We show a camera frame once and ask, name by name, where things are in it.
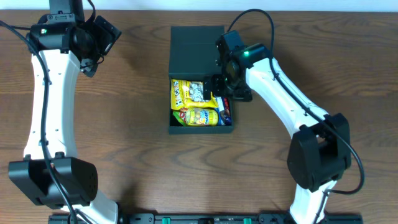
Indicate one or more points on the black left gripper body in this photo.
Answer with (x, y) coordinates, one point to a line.
(106, 35)

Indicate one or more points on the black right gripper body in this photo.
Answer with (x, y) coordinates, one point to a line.
(216, 86)

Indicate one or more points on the yellow Hacks candy bag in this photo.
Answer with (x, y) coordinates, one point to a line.
(189, 94)

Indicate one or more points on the blue Oreo cookie pack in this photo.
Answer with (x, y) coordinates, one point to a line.
(221, 110)

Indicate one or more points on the dark green lidded box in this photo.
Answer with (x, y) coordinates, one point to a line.
(193, 56)

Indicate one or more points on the purple Dairy Milk bar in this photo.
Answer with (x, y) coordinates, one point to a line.
(227, 113)

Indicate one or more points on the green Haribo gummy bag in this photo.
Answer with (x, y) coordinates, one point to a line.
(180, 117)

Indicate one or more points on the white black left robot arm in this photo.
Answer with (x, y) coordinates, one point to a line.
(50, 173)

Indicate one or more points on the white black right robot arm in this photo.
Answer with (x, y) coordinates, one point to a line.
(318, 155)

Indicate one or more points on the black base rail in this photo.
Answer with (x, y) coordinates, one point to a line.
(262, 218)

